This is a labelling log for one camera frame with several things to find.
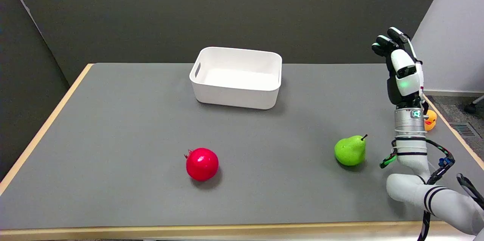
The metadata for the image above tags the green pear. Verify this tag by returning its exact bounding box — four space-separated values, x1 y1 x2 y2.
334 134 368 166

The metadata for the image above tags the metal floor vent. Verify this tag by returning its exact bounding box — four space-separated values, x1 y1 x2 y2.
449 123 478 137

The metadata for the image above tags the yellow rubber duck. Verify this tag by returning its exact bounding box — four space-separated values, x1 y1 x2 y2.
424 109 437 131

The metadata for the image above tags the black chair caster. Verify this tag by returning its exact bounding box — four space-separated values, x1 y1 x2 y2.
464 96 484 114

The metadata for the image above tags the red pomegranate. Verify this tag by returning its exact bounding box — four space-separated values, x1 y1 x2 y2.
184 148 219 182

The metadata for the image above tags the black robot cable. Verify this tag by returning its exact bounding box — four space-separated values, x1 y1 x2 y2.
380 140 484 241

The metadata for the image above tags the white plastic bin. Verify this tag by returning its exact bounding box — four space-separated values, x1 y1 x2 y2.
189 47 283 110

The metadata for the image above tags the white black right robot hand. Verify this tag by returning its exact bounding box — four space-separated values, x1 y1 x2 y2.
371 27 425 109

